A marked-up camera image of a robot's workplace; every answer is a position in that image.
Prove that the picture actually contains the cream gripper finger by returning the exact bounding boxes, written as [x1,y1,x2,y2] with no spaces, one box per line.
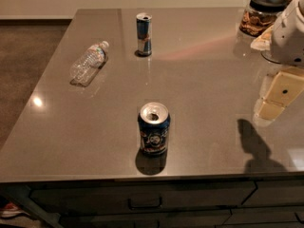
[256,67,304,121]

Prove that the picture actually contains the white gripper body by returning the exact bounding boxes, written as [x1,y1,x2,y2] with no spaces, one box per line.
[271,0,304,66]

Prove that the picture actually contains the blue pepsi can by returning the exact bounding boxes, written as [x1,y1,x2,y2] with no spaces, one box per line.
[138,102,171,156]

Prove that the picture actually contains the red bull can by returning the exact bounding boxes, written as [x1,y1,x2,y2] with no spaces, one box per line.
[136,12,152,56]

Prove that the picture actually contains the clear drinking glass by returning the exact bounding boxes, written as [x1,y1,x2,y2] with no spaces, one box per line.
[261,50,279,64]

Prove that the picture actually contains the glass jar with black lid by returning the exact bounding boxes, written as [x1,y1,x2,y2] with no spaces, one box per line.
[239,0,287,37]

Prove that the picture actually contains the dark right cabinet drawer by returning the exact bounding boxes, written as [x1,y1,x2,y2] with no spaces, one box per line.
[243,180,304,207]

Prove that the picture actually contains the clear plastic water bottle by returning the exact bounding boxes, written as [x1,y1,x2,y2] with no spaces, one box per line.
[70,41,109,86]

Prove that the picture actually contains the red white shoe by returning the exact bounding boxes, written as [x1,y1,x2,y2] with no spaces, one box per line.
[0,202,24,219]

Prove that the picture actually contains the dark cabinet drawer with handle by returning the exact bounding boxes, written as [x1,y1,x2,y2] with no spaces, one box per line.
[30,181,255,216]

